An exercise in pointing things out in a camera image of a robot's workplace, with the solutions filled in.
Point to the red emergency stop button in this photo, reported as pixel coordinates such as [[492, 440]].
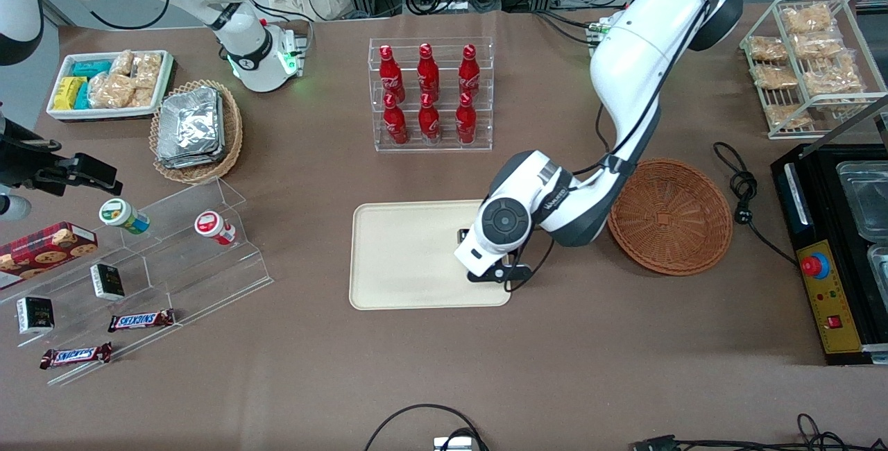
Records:
[[816, 265]]

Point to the red cola bottle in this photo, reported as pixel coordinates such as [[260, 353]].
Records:
[[395, 123], [428, 75], [429, 122], [465, 122], [390, 76], [470, 75]]

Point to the white rectangular snack tray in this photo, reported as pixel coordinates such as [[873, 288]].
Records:
[[59, 112]]

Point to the clear acrylic step display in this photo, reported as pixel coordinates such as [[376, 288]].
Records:
[[208, 277]]

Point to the silver foil container stack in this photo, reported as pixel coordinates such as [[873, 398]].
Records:
[[191, 128]]

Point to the red lid cup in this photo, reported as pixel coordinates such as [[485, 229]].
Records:
[[211, 225]]

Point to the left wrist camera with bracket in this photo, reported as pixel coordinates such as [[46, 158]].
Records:
[[499, 274]]

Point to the small silver device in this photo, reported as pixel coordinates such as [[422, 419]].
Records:
[[454, 444]]

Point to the teal snack pack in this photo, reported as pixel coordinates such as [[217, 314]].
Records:
[[91, 68], [82, 97]]

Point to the black appliance housing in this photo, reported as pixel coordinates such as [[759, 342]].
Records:
[[818, 187]]

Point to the green lid cup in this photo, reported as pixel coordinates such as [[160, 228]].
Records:
[[121, 215]]

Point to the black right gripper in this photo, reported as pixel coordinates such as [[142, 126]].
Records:
[[22, 159]]

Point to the beige plastic serving tray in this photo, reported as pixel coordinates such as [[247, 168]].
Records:
[[409, 254]]

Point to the yellow snack pack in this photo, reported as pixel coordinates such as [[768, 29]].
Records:
[[68, 92]]

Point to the clear plastic container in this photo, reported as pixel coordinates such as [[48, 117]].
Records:
[[880, 270], [864, 198]]

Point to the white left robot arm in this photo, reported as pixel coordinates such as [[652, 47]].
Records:
[[638, 55]]

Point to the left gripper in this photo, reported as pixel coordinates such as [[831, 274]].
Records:
[[462, 234]]

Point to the red cookie box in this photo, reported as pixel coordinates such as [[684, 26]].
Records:
[[41, 253]]

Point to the bagged rice cracker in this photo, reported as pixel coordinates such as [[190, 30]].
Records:
[[147, 69], [111, 90], [141, 97], [122, 62]]

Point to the bagged fried snack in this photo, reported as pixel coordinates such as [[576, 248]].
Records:
[[807, 19], [775, 77], [818, 45], [787, 116], [832, 78], [766, 48]]

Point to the light wicker basket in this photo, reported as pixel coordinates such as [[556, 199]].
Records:
[[232, 125]]

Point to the snickers chocolate bar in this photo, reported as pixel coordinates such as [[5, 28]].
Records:
[[141, 320], [75, 355]]

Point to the small black box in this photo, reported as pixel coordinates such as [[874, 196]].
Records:
[[35, 315], [107, 282]]

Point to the clear acrylic bottle rack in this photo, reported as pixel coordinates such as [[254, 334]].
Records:
[[479, 139]]

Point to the brown wicker basket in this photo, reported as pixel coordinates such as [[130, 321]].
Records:
[[673, 218]]

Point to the yellow control box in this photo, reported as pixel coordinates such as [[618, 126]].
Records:
[[829, 298]]

